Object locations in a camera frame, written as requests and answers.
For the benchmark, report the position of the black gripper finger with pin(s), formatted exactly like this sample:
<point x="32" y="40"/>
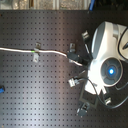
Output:
<point x="73" y="81"/>
<point x="72" y="56"/>

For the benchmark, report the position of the blue connector at left edge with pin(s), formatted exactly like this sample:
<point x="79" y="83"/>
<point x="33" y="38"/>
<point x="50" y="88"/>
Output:
<point x="2" y="89"/>

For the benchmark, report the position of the metal cable clip with green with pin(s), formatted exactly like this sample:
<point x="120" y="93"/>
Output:
<point x="35" y="55"/>

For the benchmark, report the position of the grey bracket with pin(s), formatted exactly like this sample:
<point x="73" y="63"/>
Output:
<point x="85" y="35"/>
<point x="83" y="109"/>

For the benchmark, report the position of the small metal clip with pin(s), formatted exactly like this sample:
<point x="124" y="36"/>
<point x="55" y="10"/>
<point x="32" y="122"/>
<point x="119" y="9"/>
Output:
<point x="38" y="45"/>

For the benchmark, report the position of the grey bracket upper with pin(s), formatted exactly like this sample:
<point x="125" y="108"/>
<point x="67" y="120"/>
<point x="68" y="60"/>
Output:
<point x="85" y="35"/>

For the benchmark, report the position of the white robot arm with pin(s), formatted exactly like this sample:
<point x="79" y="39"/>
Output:
<point x="107" y="50"/>

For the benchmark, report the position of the grey bracket bottom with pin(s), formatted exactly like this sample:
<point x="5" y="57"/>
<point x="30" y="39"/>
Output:
<point x="83" y="109"/>

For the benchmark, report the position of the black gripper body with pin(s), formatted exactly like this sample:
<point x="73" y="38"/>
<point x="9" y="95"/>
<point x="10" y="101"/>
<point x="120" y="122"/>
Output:
<point x="84" y="61"/>

